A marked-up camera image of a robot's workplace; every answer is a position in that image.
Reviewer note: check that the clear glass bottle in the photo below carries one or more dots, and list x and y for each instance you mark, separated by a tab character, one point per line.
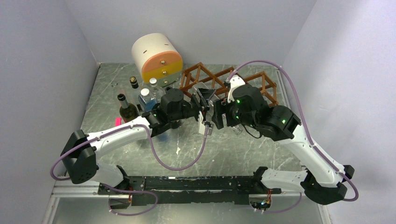
237	129

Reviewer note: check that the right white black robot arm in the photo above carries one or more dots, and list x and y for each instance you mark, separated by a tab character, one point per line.
322	180

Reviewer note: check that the dark wine bottle red label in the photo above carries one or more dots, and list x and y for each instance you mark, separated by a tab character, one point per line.
128	111

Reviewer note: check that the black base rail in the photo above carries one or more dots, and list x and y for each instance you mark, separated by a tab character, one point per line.
196	189

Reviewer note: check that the cream orange cylindrical container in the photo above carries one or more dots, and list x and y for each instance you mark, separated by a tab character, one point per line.
155	57

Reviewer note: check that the clear bottle white cap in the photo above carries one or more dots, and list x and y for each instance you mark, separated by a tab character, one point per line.
157	90

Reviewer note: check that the pink plastic tool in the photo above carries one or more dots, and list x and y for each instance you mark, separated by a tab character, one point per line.
118	121

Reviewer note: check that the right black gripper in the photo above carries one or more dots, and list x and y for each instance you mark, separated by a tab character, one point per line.
220	107

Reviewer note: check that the small black gold-capped bottle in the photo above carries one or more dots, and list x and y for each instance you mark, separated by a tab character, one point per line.
134	83

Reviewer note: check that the brown wooden wine rack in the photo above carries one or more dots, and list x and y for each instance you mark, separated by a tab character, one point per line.
200	76

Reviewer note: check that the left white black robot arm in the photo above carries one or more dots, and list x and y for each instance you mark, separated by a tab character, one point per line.
82	152

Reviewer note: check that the blue square bottle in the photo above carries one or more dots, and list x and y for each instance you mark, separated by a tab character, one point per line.
147	99

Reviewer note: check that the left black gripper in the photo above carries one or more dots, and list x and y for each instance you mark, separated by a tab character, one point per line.
202	109

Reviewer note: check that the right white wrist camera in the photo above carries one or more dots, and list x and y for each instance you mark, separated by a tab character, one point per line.
234	82

